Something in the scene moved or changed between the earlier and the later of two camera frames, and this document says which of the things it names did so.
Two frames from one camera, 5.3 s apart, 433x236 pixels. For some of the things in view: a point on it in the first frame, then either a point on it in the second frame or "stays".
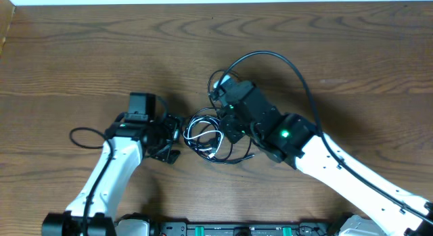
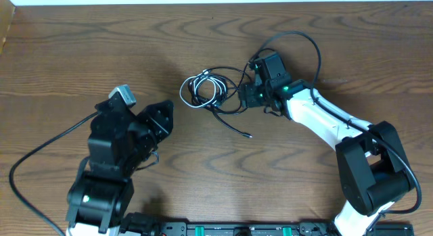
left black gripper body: [164, 135] → [155, 128]
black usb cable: [204, 132] → [217, 90]
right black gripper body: [233, 129] → [255, 97]
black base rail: [324, 228] stays
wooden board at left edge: [7, 11] stays
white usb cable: [212, 153] → [201, 90]
